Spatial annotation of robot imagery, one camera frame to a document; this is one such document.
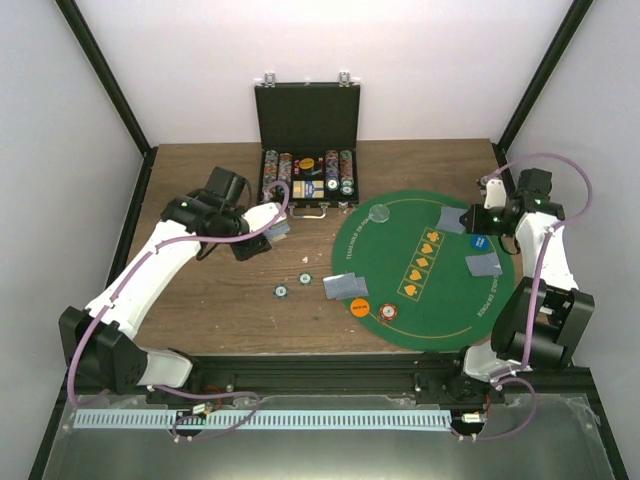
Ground blue small blind button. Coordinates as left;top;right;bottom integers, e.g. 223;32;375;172
471;234;491;252

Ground grey playing card deck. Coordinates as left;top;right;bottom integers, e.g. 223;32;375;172
264;222;290;243

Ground blue poker chip stack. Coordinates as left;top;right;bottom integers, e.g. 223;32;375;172
273;284;289;299

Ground clear dealer button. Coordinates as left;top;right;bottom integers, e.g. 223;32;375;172
368;204;390;224

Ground red poker chip stack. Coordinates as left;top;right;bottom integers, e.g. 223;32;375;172
378;303;398;324

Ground orange big blind button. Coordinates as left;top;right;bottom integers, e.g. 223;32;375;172
349;298;371;319

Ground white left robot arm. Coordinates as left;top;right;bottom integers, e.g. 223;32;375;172
59;167;288;405

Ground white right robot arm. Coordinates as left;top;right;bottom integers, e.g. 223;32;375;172
444;169;595;403

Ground round green poker mat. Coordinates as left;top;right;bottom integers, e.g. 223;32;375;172
331;190;517;352

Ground boxed card decks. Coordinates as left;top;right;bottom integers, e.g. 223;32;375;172
292;180;325;200

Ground chip row far left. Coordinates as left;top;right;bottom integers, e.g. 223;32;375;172
261;150;279;202

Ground chip row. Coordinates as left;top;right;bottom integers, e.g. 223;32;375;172
325;150;340;191
277;152;293;188
261;150;279;202
339;150;355;196

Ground yellow dealer chip in case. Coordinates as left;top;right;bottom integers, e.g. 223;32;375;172
299;158;314;169

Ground chip row far right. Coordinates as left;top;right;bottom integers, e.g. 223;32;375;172
339;150;355;196

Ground black poker chip case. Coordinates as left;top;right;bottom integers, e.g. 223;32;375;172
254;72;361;219

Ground light blue slotted strip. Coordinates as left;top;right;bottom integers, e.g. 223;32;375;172
71;409;452;431

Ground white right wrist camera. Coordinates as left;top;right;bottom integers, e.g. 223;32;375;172
479;176;507;210

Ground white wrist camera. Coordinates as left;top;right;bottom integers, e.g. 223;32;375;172
479;176;507;210
242;202;287;232

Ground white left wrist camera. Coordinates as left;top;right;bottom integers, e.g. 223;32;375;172
242;202;287;232

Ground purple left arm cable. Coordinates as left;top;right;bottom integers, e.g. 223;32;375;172
66;180;291;442

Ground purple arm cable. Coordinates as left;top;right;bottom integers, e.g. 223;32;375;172
474;152;595;442
66;180;291;442

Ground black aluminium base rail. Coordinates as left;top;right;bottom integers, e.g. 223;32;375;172
144;352;591;406

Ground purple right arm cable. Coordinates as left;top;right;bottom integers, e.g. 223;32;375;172
474;152;595;442

